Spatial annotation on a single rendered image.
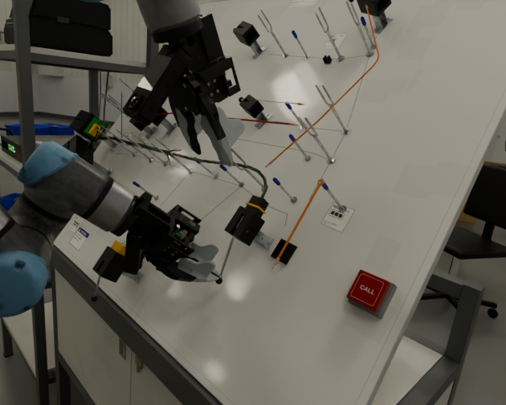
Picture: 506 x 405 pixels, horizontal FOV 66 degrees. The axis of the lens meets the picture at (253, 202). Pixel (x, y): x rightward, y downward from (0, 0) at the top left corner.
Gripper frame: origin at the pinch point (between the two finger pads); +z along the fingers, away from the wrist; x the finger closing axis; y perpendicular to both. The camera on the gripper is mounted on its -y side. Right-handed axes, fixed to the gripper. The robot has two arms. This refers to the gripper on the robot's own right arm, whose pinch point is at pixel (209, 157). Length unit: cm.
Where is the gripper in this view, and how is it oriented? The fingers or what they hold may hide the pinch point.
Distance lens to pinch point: 63.8
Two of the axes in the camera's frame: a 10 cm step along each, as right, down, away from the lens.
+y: 7.0, -5.6, 4.4
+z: 2.4, 7.7, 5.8
